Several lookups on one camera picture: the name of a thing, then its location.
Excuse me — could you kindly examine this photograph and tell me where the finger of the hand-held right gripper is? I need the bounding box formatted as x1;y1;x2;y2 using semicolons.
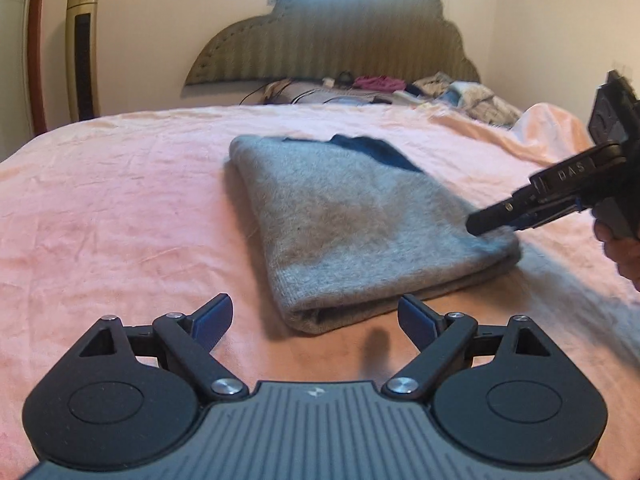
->
510;198;587;232
466;187;548;237

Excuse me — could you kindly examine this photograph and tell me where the pink bed sheet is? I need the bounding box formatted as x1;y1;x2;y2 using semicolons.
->
0;102;640;466

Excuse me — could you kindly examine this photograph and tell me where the navy and grey knit sweater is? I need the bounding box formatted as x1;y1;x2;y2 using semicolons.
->
229;133;522;335

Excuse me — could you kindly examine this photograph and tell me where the plaid cloth pile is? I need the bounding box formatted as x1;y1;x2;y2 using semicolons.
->
406;71;524;127

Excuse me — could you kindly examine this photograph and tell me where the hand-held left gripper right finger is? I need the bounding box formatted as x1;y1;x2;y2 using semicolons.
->
381;293;556;404

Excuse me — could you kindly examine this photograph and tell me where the striped grey pillow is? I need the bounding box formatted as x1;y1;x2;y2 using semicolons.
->
240;78;401;107

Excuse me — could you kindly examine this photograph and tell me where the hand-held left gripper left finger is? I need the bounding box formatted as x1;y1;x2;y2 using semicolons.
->
76;293;250;404

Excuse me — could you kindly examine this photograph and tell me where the magenta cloth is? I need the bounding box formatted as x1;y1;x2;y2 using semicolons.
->
352;75;407;92

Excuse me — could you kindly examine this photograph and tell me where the brown wooden door frame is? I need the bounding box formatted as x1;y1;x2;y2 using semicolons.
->
22;0;52;137

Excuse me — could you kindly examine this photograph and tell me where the gold tower air conditioner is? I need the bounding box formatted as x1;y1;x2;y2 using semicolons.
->
65;0;101;122

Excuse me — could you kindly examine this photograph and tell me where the padded olive headboard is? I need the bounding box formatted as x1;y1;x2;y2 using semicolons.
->
182;0;482;99

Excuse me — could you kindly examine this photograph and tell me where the person's right hand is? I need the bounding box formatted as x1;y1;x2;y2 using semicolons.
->
593;220;640;292

